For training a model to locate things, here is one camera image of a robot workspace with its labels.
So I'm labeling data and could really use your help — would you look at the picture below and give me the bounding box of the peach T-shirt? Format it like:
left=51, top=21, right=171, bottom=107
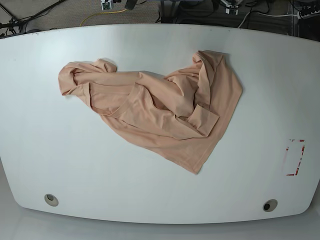
left=58, top=51, right=243, bottom=174

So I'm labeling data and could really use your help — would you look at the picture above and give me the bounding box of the left table grommet hole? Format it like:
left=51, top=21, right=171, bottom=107
left=44, top=194, right=59, bottom=207

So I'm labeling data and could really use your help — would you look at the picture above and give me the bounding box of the table grommet hole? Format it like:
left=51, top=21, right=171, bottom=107
left=262, top=199, right=278, bottom=212
left=44, top=194, right=59, bottom=207

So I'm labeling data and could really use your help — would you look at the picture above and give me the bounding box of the right table grommet hole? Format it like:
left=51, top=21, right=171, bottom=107
left=262, top=199, right=278, bottom=212

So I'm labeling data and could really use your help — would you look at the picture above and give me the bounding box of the red tape rectangle marking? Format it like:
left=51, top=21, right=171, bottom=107
left=283, top=139, right=306, bottom=176

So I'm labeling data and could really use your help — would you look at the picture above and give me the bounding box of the white power strip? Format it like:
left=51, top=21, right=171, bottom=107
left=297, top=4, right=320, bottom=20

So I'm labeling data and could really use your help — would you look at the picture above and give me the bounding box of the yellow cable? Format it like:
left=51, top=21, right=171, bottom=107
left=79, top=8, right=129, bottom=27

